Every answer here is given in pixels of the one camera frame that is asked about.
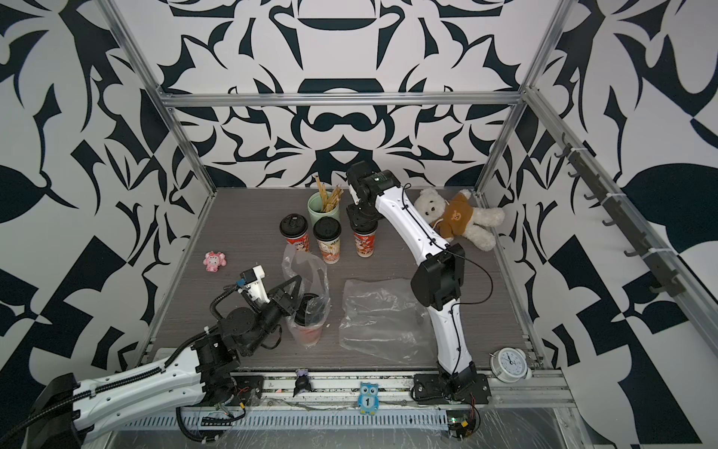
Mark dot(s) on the white teddy bear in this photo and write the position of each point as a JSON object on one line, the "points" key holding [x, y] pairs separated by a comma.
{"points": [[456, 217]]}

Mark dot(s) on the red milk tea cup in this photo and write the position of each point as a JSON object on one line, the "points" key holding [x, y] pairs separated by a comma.
{"points": [[365, 239], [307, 324], [295, 229]]}

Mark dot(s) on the green straw holder cup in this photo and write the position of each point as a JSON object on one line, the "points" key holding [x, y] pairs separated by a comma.
{"points": [[316, 212]]}

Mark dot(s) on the blue owl figure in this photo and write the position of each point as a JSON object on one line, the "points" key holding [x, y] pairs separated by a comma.
{"points": [[368, 400]]}

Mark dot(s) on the white alarm clock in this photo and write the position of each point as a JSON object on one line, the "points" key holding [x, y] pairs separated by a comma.
{"points": [[510, 365]]}

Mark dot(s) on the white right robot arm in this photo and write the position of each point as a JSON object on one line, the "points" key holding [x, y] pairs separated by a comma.
{"points": [[437, 282]]}

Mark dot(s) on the pale milk tea cup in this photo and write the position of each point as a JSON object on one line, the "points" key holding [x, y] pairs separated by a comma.
{"points": [[327, 232]]}

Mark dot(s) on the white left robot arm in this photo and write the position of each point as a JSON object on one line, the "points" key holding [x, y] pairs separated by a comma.
{"points": [[68, 413]]}

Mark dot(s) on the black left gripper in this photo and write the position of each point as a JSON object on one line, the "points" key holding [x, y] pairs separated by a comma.
{"points": [[281, 303]]}

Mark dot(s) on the pink plush toy figure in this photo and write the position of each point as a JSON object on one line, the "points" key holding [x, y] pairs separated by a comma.
{"points": [[214, 261]]}

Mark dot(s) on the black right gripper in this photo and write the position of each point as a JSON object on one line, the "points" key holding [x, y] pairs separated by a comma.
{"points": [[354, 217]]}

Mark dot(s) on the bundle of paper straws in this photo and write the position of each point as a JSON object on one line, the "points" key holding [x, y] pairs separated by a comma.
{"points": [[329, 200]]}

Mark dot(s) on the clear plastic carrier bag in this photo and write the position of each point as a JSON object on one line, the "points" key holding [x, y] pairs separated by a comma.
{"points": [[312, 269]]}

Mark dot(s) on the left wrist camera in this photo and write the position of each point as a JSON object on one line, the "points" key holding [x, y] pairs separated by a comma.
{"points": [[251, 286]]}

